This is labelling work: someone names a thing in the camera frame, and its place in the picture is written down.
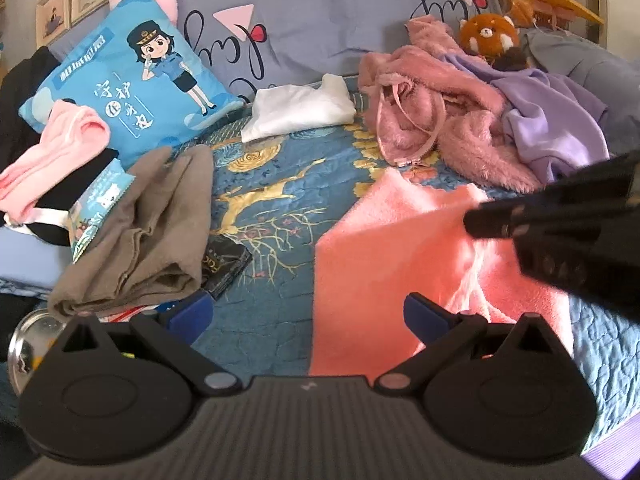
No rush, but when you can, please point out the coral pink fleece towel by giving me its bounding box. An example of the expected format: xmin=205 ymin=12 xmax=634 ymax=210
xmin=309 ymin=169 xmax=574 ymax=380

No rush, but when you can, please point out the brown folded knit garment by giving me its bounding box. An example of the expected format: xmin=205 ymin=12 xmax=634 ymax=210
xmin=47 ymin=145 xmax=214 ymax=321

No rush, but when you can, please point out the purple sweatshirt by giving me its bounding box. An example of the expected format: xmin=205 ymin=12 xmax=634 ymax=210
xmin=442 ymin=53 xmax=610 ymax=184

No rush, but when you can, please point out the round metal tin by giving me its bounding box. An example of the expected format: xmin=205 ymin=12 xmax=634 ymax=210
xmin=8 ymin=309 xmax=65 ymax=396

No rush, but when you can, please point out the grey blanket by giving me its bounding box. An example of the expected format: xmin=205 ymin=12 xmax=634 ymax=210
xmin=523 ymin=28 xmax=639 ymax=155

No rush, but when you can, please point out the blue floral quilt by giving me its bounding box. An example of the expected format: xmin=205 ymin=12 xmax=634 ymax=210
xmin=0 ymin=77 xmax=640 ymax=456

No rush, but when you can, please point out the pink fuzzy zip jacket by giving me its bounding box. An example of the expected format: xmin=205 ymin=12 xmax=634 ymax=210
xmin=358 ymin=15 xmax=541 ymax=193

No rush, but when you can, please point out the red panda plush toy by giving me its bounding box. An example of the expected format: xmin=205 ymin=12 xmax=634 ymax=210
xmin=459 ymin=13 xmax=529 ymax=72

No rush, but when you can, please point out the light pink folded garment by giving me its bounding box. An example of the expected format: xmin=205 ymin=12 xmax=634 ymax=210
xmin=1 ymin=100 xmax=111 ymax=223

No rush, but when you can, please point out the yellow wooden stick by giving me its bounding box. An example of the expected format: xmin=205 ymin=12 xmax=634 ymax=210
xmin=537 ymin=0 xmax=605 ymax=25

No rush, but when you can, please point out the orange plastic bag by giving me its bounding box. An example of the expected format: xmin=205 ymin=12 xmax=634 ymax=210
xmin=502 ymin=0 xmax=537 ymax=28

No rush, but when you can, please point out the black garment pile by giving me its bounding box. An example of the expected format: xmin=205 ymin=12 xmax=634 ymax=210
xmin=0 ymin=45 xmax=61 ymax=172

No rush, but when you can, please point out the white folded shirt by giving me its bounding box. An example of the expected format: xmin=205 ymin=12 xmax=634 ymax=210
xmin=241 ymin=74 xmax=356 ymax=144

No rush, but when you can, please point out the blue cartoon police pillow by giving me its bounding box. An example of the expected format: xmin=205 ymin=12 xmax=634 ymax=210
xmin=18 ymin=0 xmax=244 ymax=167

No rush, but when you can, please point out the grey-blue printed bed sheet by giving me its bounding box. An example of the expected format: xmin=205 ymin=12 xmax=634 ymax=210
xmin=53 ymin=0 xmax=498 ymax=100

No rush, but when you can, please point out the small framed picture left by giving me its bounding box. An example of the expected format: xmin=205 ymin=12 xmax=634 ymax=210
xmin=35 ymin=0 xmax=72 ymax=49

